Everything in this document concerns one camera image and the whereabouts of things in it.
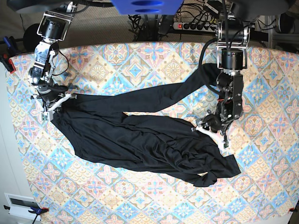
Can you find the patterned tablecloth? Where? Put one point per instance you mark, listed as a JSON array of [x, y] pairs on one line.
[[265, 141]]

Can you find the black round speaker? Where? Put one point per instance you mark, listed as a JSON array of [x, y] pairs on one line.
[[30, 38]]

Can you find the blue orange clamp lower left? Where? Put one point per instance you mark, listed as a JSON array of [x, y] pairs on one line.
[[37, 211]]

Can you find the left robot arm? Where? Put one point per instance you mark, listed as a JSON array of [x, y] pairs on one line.
[[232, 37]]

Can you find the black t-shirt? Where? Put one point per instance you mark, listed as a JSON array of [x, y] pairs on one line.
[[123, 131]]

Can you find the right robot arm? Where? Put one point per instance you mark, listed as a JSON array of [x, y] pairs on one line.
[[52, 29]]

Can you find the orange clamp lower right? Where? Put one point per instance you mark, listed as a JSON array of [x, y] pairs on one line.
[[293, 210]]

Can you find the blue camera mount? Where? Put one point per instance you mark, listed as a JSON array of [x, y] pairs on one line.
[[163, 7]]

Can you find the white floor vent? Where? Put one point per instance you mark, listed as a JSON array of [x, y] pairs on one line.
[[20, 206]]

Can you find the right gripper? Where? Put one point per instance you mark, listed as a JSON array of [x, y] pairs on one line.
[[51, 94]]

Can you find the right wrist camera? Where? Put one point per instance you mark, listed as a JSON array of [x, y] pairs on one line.
[[47, 115]]

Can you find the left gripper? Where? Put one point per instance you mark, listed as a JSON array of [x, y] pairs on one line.
[[213, 123]]

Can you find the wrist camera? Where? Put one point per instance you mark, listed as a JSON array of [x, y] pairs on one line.
[[225, 144], [47, 115]]

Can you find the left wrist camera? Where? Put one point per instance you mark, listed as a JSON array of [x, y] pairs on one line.
[[225, 144]]

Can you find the orange black clamp left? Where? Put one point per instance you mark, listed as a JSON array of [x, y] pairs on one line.
[[7, 62]]

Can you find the white power strip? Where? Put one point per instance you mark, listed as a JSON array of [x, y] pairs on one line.
[[205, 27]]

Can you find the blue clamp upper left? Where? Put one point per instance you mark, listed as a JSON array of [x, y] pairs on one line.
[[9, 41]]

